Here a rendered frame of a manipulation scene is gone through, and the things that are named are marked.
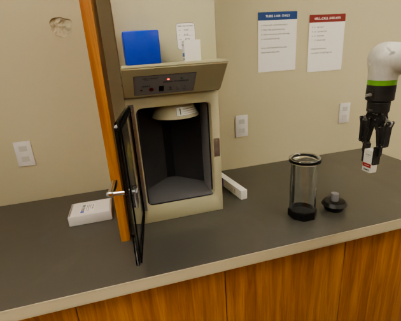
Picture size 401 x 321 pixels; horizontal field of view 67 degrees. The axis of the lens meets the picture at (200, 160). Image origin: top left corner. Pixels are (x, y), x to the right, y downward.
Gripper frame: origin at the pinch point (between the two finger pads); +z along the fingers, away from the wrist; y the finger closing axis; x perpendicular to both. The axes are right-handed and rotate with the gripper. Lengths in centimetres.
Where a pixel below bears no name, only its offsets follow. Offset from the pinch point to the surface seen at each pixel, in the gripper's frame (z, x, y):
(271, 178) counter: 19.4, -22.0, -34.5
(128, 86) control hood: -32, -86, -11
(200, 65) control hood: -36, -64, -6
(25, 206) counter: 20, -134, -55
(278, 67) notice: -30, -6, -57
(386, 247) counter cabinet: 32.0, -1.8, 14.3
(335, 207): 15.9, -19.1, 5.2
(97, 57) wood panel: -41, -94, -9
